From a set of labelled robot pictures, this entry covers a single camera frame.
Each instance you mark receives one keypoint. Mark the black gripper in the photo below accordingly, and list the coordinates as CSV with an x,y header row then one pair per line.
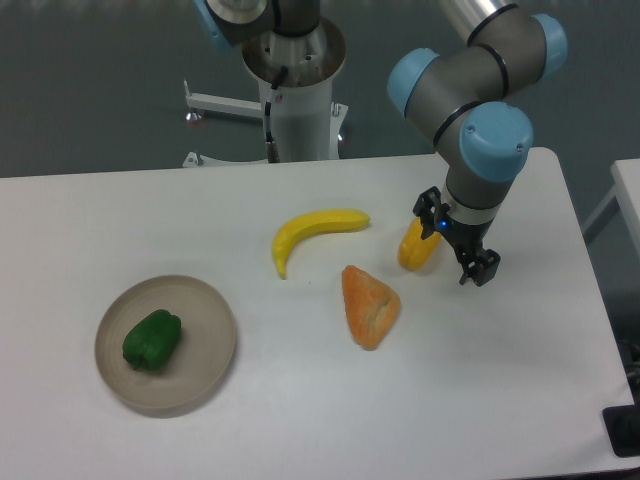
x,y
479,265

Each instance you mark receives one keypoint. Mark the green toy bell pepper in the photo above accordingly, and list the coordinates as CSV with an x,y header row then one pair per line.
x,y
150,344

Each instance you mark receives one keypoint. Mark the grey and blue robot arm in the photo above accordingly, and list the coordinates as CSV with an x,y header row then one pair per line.
x,y
457,103

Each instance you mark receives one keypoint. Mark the yellow toy bell pepper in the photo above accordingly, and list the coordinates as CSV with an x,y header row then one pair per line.
x,y
414,251

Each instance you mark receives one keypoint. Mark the beige round plate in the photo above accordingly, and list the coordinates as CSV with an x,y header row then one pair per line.
x,y
200,361

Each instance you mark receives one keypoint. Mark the orange toy bread wedge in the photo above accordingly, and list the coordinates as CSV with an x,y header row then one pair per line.
x,y
371,307

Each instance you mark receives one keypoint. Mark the yellow toy banana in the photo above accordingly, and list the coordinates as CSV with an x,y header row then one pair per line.
x,y
310,224

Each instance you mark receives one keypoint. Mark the white side table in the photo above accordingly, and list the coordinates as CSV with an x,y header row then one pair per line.
x,y
622,197

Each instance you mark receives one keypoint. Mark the black box at table edge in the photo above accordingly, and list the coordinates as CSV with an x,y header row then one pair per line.
x,y
622,426

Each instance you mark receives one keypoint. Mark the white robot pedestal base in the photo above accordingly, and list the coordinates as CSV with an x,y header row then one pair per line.
x,y
300,119

